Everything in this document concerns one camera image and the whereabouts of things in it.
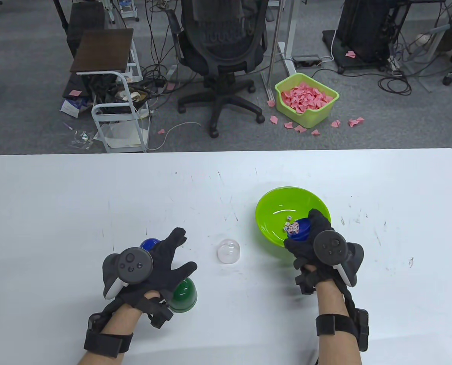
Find black cable bundle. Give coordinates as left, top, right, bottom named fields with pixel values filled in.
left=140, top=0, right=179, bottom=111

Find black wrist camera strap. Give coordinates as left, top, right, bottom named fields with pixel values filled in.
left=83, top=313, right=134, bottom=359
left=316, top=309, right=370, bottom=352

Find clear plastic bag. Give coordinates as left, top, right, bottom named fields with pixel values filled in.
left=68, top=130, right=95, bottom=150

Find pile of pink papers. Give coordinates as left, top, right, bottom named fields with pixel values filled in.
left=281, top=82, right=335, bottom=114

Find white cable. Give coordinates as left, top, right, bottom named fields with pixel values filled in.
left=147, top=122, right=202, bottom=151

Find person's right forearm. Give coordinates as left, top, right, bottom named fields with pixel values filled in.
left=315, top=279, right=363, bottom=365

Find black round VR controller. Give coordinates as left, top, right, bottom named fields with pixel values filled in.
left=103, top=247, right=154, bottom=299
left=313, top=231, right=364, bottom=287

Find scattered pink paper scraps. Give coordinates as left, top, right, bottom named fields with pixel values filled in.
left=267, top=100, right=365, bottom=136

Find white blue cardboard box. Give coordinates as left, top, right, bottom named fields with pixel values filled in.
left=60, top=97, right=92, bottom=118

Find white metal utility cart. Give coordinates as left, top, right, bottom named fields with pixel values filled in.
left=92, top=71, right=152, bottom=153

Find black computer tower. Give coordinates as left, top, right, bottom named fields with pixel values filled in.
left=336, top=0, right=393, bottom=64

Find coiled black cable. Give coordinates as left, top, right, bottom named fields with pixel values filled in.
left=377, top=70, right=413, bottom=96

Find lime green plastic bowl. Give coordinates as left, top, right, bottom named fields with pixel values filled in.
left=255, top=186, right=331, bottom=256

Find dark side table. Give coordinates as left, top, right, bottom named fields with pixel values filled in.
left=54, top=0, right=106, bottom=57

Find blue dice cup base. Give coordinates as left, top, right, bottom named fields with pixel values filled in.
left=287, top=217, right=312, bottom=243

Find white desk frame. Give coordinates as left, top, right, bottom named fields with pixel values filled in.
left=261, top=0, right=299, bottom=102

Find person's left hand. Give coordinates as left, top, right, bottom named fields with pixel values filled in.
left=103, top=227, right=198, bottom=309

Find brown top side table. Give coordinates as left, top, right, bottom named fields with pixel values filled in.
left=70, top=29, right=143, bottom=82

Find black mesh office chair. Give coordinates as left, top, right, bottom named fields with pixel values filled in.
left=165, top=0, right=269, bottom=138

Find person's right hand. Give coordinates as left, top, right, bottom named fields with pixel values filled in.
left=284, top=208, right=351, bottom=291

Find clear plastic dome cover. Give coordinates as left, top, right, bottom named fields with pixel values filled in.
left=216, top=239, right=242, bottom=265

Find grey chair base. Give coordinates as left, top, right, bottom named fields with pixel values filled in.
left=401, top=23, right=452, bottom=92

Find light green plastic bin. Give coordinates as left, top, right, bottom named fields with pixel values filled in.
left=274, top=73, right=339, bottom=129

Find green dome dice cup cover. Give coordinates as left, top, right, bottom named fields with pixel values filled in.
left=168, top=278, right=198, bottom=313

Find grey power box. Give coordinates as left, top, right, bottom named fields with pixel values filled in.
left=292, top=55, right=322, bottom=68

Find black wheeled platform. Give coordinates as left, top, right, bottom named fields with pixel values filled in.
left=322, top=30, right=393, bottom=75

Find person's left forearm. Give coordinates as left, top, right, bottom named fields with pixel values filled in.
left=77, top=291, right=162, bottom=365

